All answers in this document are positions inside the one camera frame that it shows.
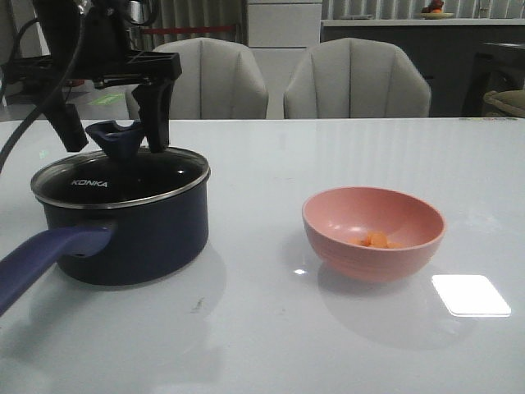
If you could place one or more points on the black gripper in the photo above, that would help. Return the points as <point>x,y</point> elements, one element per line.
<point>87,40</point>

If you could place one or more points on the glass pot lid blue knob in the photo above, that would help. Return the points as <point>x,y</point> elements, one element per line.
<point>122,173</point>

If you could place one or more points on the pink plastic bowl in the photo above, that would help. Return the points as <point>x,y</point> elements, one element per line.
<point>333,217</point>

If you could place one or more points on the orange ham pieces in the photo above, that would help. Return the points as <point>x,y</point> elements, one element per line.
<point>376,239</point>

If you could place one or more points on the grey pleated curtain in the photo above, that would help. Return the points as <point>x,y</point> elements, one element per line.
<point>193,14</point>

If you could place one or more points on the dark blue saucepan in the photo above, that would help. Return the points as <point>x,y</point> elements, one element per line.
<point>111,247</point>

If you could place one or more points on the left beige chair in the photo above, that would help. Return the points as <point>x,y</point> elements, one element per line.
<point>219,80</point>

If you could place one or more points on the beige chair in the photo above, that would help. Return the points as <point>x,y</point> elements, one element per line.
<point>356,78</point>
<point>219,80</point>

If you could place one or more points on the red barrier belt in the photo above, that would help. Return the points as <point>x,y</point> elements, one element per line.
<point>190,30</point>

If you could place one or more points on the white drawer cabinet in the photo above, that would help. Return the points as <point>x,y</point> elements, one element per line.
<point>283,24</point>

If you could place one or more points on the right beige chair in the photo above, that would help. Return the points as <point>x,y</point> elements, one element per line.
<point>356,78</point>

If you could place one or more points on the grey kitchen counter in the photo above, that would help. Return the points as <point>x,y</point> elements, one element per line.
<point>442,50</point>

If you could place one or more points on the fruit plate on counter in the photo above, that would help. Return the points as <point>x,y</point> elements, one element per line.
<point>434,10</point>

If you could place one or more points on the olive cushion seat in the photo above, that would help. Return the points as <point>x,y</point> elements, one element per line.
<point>508,103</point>

